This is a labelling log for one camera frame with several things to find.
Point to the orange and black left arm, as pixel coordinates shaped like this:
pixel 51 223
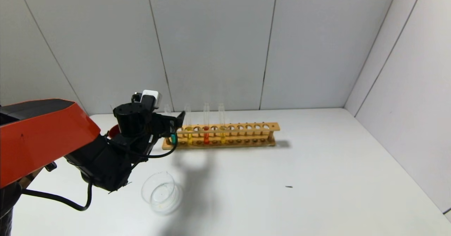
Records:
pixel 42 137

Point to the dark red cup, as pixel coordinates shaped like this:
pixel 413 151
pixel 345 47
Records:
pixel 112 132

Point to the pale yellow pigment test tube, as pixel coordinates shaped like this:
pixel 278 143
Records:
pixel 222 138

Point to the deep yellow pigment test tube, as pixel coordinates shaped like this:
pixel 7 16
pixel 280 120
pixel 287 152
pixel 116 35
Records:
pixel 190 139

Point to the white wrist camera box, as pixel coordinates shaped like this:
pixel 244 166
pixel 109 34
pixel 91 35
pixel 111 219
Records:
pixel 151 97

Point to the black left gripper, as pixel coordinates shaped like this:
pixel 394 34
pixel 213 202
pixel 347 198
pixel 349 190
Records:
pixel 171 124

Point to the clear glass dish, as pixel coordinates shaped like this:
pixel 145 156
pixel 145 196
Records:
pixel 165 198

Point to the red pigment test tube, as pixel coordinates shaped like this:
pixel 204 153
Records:
pixel 206 138

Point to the blue pigment test tube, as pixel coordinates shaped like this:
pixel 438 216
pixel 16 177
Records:
pixel 174 139

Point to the wooden test tube rack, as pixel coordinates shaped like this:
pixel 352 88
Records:
pixel 275 126

